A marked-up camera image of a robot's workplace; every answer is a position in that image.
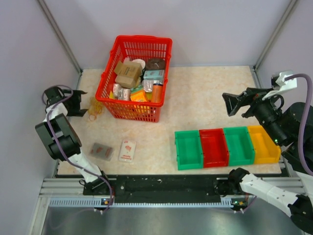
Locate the silver foil snack pack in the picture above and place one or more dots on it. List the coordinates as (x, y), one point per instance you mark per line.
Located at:
(148, 85)

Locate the right green plastic bin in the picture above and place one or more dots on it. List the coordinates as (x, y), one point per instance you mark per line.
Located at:
(240, 147)

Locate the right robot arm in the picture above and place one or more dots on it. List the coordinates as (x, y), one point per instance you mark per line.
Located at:
(284, 129)

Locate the yellow plastic bin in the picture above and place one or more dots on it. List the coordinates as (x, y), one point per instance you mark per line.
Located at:
(266, 151)

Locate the orange yellow sticky notes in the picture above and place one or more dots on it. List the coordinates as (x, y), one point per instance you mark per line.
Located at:
(138, 95)

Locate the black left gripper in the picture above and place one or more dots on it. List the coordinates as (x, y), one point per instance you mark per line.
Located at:
(76, 97)

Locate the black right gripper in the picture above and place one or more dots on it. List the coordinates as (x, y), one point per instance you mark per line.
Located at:
(253, 96)

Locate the red plastic shopping basket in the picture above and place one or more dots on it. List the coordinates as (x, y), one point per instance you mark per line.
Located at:
(134, 47)

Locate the white tissue pack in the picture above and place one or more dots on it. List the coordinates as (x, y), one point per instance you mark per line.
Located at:
(127, 151)

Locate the orange bottle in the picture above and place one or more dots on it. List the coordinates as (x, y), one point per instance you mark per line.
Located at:
(157, 93)

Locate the left green plastic bin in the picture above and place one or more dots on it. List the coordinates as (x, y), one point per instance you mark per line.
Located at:
(189, 150)

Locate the small brown cardboard box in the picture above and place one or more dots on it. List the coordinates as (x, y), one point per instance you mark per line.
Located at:
(126, 82)

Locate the pink wrapped snack pack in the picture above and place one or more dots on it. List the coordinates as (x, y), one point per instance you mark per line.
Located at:
(121, 93)

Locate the white round plate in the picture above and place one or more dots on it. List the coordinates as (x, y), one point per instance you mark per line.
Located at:
(139, 61)

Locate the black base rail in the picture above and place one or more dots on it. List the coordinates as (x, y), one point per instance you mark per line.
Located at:
(170, 188)

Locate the teal snack box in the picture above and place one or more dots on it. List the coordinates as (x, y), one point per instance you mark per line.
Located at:
(154, 75)

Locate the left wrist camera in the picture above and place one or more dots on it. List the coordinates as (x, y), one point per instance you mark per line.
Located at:
(53, 95)

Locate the red plastic bin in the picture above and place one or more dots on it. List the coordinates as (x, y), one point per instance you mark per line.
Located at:
(214, 148)

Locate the green plastic bin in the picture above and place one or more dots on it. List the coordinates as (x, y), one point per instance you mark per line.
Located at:
(240, 147)
(189, 150)

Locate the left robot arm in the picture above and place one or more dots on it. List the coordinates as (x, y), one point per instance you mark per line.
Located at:
(61, 141)

